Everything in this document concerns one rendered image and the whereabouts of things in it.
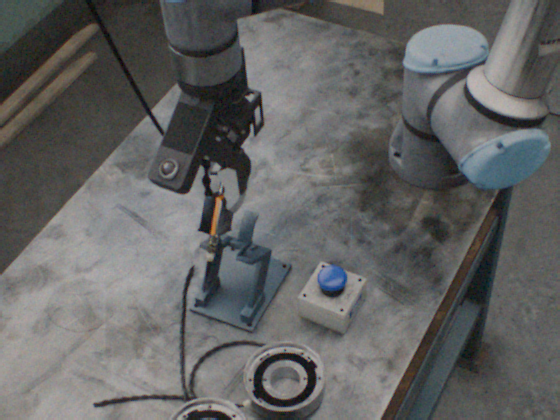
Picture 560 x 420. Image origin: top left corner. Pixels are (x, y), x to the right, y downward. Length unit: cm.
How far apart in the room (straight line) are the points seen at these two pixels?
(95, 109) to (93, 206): 145
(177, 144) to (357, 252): 42
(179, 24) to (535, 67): 46
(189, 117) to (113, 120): 182
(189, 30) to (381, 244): 53
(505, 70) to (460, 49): 14
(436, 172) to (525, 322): 94
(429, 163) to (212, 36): 55
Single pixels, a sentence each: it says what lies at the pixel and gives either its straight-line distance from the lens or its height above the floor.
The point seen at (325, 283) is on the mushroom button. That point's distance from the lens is 117.
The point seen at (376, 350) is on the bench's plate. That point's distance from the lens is 120.
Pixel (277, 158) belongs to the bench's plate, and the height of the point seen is 80.
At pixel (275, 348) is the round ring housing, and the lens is 117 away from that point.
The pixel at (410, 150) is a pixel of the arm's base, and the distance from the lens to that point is 136.
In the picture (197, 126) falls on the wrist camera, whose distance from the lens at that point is 97.
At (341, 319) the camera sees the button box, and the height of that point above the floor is 83.
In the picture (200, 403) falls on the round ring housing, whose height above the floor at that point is 83.
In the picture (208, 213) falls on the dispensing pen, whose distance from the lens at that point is 109.
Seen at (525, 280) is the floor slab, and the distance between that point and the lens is 232.
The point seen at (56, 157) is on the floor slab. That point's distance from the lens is 272.
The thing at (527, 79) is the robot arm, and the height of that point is 109.
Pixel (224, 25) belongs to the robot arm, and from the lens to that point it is 91.
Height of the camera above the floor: 180
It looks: 50 degrees down
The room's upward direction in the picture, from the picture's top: 4 degrees counter-clockwise
